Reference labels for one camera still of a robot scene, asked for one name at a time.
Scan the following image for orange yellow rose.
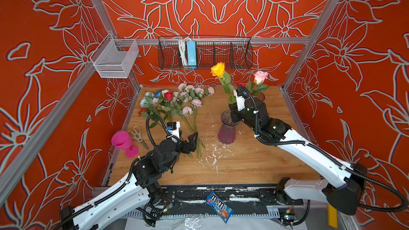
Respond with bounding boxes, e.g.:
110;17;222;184
210;62;237;125

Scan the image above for white mesh basket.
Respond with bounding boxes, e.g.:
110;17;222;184
90;34;139;79

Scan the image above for brown glass vase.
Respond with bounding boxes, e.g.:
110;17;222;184
257;92;265;102

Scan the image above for blue and white flowers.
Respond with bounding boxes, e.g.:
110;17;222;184
140;90;165;115

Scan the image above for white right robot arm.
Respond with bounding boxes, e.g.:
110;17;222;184
229;86;409;216

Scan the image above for large red rose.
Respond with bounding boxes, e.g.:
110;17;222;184
162;91;180;125

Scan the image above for dark red flower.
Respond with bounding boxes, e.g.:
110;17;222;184
138;108;148;117

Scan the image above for light blue box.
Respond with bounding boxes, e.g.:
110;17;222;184
186;40;197;69

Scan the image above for small red rose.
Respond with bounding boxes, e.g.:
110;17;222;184
238;82;247;88

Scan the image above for yellow block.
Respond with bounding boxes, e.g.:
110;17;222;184
327;204;338;229

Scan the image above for beige handled scissors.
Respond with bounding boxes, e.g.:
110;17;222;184
127;126;149;150

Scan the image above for pink plastic goblet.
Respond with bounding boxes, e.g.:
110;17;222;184
111;131;139;158

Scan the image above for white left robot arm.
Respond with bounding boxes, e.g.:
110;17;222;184
55;133;198;230

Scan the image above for purple glass vase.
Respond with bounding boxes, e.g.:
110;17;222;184
217;111;240;145

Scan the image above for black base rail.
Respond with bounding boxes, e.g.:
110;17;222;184
134;183;304;219

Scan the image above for white cable bundle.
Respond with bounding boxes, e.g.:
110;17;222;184
177;37;189;68

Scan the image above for blue candy bag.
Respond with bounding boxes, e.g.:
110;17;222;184
206;191;234;223

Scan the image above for pink rose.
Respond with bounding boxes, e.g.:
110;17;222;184
245;70;269;96

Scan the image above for pink carnation spray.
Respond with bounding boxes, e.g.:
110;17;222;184
172;81;216;159

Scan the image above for black wire basket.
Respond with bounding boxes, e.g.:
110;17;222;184
157;35;253;70

